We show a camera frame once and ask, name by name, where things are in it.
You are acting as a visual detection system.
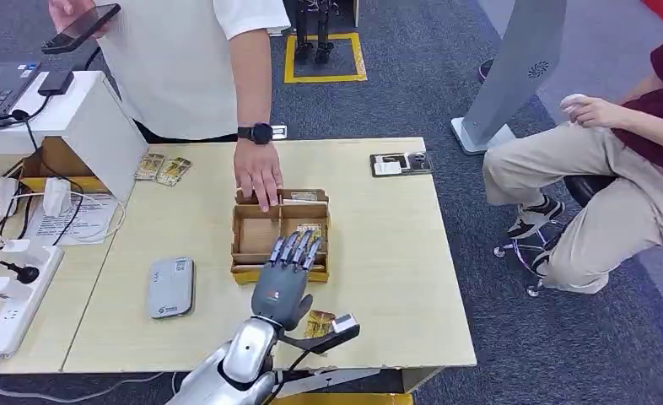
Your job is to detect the seated person's hand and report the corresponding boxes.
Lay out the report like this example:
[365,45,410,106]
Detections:
[560,94,628,130]

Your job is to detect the standing person's left hand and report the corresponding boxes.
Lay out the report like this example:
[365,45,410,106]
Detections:
[233,139,284,213]

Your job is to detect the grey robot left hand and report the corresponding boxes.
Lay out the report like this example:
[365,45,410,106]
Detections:
[251,229,324,332]

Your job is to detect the standing person's right hand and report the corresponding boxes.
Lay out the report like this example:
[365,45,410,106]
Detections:
[47,0,99,35]

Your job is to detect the dark smartphone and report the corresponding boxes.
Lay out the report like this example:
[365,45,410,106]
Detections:
[41,3,122,56]

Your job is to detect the wooden box with compartments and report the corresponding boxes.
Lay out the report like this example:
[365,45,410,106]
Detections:
[230,188,331,286]

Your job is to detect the yellow printed card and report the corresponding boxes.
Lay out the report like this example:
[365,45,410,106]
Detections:
[294,223,324,247]

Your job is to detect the black wristwatch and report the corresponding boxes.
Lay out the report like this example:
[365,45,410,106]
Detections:
[236,122,274,146]

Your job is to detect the black adapter box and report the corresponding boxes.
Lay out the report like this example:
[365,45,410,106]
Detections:
[38,69,76,97]

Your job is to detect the black stool with chrome base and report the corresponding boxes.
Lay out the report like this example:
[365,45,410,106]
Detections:
[493,174,618,299]

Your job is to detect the green and gold printed card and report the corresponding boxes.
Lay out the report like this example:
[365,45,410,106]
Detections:
[155,157,193,188]

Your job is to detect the grey pillar with white base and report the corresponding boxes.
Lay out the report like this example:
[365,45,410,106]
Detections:
[450,0,568,156]

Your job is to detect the grey flat device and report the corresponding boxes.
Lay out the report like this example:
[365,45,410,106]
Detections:
[147,256,197,321]

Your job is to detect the pale printed card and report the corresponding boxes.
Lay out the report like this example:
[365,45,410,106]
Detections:
[134,154,166,181]

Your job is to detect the yellow floor tape square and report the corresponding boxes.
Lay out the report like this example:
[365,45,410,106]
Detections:
[284,33,369,85]

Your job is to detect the seated person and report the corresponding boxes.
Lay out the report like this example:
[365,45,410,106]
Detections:
[482,41,663,295]

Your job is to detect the grey bar under desk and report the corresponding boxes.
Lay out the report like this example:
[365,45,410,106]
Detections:
[278,365,383,400]

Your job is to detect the yellow box under desk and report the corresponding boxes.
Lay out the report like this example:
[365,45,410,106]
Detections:
[270,392,415,405]

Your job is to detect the standing person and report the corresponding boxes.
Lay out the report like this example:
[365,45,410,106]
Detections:
[47,0,292,213]

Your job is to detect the white desk riser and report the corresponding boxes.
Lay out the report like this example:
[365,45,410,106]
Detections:
[0,71,148,203]

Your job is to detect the black robot legs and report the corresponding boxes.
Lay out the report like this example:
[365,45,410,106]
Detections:
[294,0,341,65]

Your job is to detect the open cardboard box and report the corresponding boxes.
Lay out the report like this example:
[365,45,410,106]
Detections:
[19,137,112,194]

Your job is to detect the black tray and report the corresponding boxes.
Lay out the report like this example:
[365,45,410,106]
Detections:
[369,152,434,178]

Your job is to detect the printed paper sheet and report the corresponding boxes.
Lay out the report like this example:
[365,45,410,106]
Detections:
[24,193,121,247]

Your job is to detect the black plug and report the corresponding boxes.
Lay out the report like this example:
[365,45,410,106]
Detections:
[0,259,40,284]

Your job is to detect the white power strip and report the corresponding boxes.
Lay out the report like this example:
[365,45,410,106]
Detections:
[0,244,65,356]

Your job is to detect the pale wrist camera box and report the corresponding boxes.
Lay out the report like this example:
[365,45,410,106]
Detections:
[331,314,359,335]

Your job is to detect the black cable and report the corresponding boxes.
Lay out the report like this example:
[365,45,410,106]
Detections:
[10,109,85,247]

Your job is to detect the white cable loop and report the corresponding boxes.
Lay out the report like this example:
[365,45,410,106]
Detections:
[0,190,127,244]

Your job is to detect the grey power strip cable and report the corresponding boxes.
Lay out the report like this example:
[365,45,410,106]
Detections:
[0,356,165,405]

